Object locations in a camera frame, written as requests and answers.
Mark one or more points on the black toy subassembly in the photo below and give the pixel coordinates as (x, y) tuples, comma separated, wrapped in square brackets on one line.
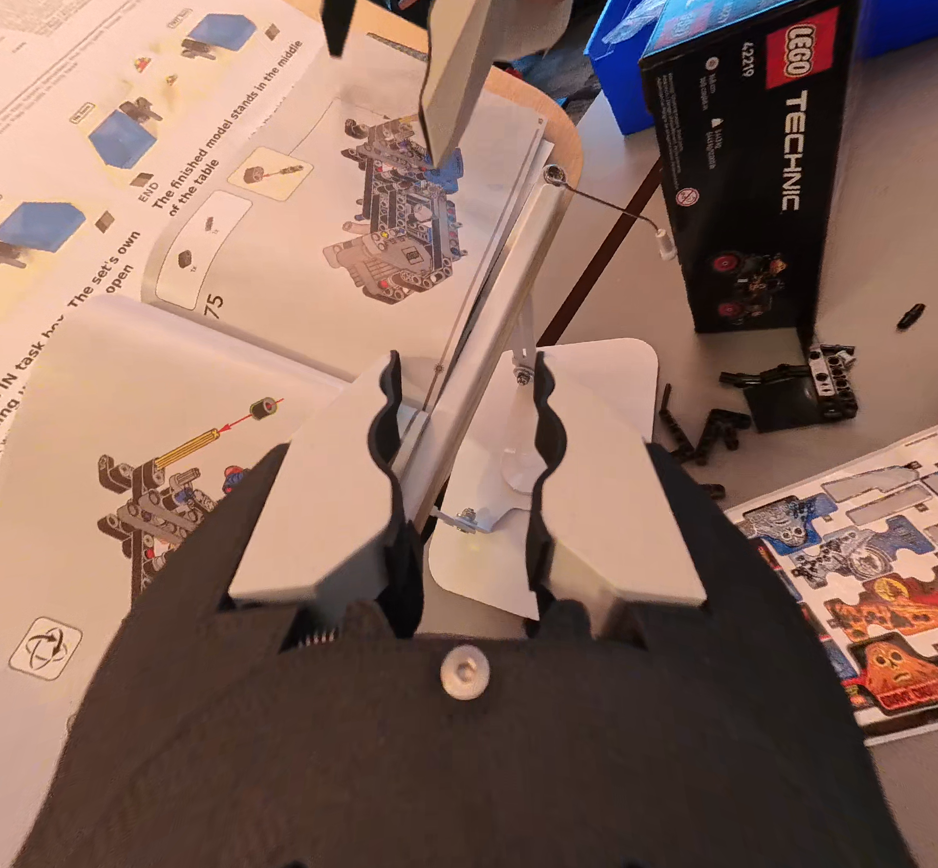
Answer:
[(784, 399)]

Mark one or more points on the colourful sticker sheet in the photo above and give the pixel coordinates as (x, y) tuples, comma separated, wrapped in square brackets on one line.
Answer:
[(879, 589)]

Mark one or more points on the blue plastic bin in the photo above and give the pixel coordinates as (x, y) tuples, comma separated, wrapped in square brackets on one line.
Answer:
[(623, 83)]

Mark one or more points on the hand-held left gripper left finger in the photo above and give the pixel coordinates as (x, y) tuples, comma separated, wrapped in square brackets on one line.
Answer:
[(322, 516)]

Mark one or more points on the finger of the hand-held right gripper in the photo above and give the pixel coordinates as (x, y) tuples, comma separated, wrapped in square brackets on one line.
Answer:
[(458, 61)]

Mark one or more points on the grey desk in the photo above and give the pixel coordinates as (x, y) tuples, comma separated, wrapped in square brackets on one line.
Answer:
[(894, 208)]

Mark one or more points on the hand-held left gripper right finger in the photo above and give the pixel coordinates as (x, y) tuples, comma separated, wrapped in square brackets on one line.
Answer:
[(615, 516)]

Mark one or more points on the toy truck set box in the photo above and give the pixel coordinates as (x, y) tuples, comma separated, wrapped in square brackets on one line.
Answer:
[(733, 223)]

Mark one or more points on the small black toy pin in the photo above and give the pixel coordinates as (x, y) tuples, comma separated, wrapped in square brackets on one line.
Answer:
[(912, 316)]

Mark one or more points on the black angled toy beam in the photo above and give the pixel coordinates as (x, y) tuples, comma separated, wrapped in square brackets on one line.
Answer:
[(674, 424), (722, 424)]

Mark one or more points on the open instruction booklet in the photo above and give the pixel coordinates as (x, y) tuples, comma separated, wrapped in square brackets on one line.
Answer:
[(110, 113)]

